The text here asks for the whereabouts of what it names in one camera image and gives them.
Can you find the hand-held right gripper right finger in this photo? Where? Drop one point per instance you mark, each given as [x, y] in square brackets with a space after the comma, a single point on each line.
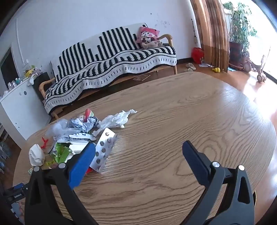
[194, 164]

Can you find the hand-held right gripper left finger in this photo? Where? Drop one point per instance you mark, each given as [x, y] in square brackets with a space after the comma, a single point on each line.
[82, 164]

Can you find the green wrapper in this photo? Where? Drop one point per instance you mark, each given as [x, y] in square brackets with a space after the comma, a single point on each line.
[61, 153]

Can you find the silver pill blister pack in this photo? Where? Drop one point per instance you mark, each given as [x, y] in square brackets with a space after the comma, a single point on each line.
[106, 147]

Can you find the blue grey wrapper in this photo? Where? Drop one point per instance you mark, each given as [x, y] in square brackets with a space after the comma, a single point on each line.
[86, 125]

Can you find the clear plastic bag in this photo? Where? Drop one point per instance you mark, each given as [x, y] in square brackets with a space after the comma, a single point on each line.
[58, 128]

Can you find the small red wrapper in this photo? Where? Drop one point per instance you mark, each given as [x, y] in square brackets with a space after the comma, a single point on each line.
[89, 170]

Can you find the white card piece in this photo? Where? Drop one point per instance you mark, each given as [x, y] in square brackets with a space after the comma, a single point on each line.
[76, 148]

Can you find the white dark striped wrapper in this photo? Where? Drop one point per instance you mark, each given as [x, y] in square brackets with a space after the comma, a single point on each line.
[80, 136]

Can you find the bluish plastic bundle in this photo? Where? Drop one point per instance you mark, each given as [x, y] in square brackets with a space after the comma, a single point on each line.
[4, 155]

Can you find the red plastic piece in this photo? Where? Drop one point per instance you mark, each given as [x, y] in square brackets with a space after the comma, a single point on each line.
[44, 143]

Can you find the white crumpled paper ball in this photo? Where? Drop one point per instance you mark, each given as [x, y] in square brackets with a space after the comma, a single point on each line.
[36, 154]

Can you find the red green snack packet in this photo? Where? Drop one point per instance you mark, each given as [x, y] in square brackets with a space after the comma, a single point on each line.
[88, 113]

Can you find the white crumpled tissue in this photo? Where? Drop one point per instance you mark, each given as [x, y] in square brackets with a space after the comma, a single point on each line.
[114, 121]

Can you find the white cabinet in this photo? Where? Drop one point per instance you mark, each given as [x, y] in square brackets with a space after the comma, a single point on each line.
[19, 112]

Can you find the black speaker box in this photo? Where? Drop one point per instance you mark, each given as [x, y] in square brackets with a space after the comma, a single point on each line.
[42, 80]

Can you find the white cloth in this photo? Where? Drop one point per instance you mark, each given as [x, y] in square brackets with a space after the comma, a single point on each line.
[32, 79]

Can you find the white floor paper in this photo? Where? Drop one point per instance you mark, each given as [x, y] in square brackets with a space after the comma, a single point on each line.
[205, 64]

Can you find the cardboard piece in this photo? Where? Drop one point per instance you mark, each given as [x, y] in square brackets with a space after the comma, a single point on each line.
[141, 77]

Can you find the sofa with striped blanket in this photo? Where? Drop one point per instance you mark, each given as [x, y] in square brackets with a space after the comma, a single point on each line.
[108, 65]

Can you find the group of small bottles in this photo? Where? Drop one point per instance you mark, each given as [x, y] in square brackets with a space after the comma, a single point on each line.
[14, 84]

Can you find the yellow green toy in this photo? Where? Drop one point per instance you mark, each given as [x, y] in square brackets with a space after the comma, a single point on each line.
[29, 72]

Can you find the red bag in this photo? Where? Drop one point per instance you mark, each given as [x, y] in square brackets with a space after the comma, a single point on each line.
[198, 55]

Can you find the wooden tricycle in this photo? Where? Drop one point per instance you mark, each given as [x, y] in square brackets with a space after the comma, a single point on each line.
[251, 63]

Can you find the dark television screen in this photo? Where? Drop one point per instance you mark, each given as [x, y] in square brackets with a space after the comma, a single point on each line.
[8, 67]

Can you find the beige plush toy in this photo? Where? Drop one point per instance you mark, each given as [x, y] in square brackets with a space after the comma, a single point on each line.
[151, 44]

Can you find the brown striped curtain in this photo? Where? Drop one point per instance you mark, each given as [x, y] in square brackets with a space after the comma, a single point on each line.
[212, 32]

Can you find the pink cartoon pillow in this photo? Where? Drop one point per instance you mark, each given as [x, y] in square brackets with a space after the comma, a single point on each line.
[147, 34]

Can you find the potted green plant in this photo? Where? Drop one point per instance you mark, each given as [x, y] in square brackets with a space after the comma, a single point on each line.
[238, 26]

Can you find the wooden frame sofa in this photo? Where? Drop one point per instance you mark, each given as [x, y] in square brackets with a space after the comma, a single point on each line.
[46, 83]

